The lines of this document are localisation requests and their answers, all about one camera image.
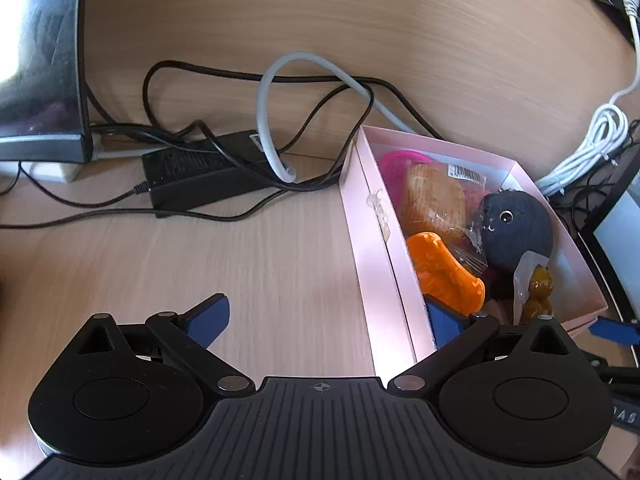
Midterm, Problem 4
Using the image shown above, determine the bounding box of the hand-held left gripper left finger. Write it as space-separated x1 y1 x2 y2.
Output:
77 294 255 397

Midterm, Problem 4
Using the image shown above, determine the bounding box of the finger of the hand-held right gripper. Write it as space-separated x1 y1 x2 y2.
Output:
588 318 640 345

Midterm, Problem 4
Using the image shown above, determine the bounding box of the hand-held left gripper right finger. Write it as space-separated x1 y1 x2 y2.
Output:
386 300 574 392

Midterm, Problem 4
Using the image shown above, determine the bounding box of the orange toy cup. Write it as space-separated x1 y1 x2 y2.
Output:
405 231 487 319

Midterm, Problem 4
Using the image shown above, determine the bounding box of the pink cardboard box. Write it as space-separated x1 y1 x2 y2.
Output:
338 125 609 377

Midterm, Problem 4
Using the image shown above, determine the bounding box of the amber candy packet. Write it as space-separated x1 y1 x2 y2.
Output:
511 254 555 327

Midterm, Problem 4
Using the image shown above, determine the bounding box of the dark grey plush toy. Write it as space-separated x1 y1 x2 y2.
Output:
479 189 555 272

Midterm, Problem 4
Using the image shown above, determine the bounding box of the packaged round bread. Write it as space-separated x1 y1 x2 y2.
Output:
399 161 489 267

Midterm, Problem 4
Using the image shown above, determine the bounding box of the dark framed side monitor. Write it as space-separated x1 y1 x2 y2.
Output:
572 142 640 323

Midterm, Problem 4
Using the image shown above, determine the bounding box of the black power adapter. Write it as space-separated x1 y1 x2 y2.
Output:
141 129 297 219

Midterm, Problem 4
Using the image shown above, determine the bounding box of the pink toy strainer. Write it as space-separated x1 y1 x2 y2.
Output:
378 149 437 207

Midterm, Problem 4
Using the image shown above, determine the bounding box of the white monitor base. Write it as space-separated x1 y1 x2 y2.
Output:
19 159 82 184

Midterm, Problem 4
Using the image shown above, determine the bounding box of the black framed computer monitor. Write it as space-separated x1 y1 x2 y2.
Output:
0 0 96 164

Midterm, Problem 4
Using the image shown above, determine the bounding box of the thin black cable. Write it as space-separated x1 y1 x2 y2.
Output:
0 160 281 230

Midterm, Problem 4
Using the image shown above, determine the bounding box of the white power cable with plug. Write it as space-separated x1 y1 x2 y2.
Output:
536 0 640 197

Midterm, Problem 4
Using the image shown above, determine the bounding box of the grey thick cable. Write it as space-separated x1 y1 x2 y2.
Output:
255 52 443 184

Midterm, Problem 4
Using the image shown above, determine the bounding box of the black power cable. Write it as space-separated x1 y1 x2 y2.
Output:
85 60 446 196

